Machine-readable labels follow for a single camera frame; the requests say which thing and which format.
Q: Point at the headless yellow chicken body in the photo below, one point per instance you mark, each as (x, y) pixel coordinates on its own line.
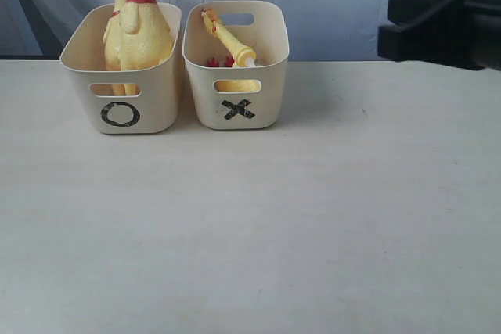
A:
(232, 85)

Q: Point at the detached yellow chicken head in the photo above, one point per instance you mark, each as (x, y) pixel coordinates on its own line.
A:
(239, 54)

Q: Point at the yellow rubber chicken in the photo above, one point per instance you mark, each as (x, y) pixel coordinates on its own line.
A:
(145, 35)
(112, 38)

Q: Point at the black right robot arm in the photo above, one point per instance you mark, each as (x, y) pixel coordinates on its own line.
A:
(463, 34)

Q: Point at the cream bin marked X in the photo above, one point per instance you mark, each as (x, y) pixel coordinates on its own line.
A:
(257, 24)

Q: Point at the cream bin marked O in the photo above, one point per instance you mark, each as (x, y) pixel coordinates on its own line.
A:
(124, 102)

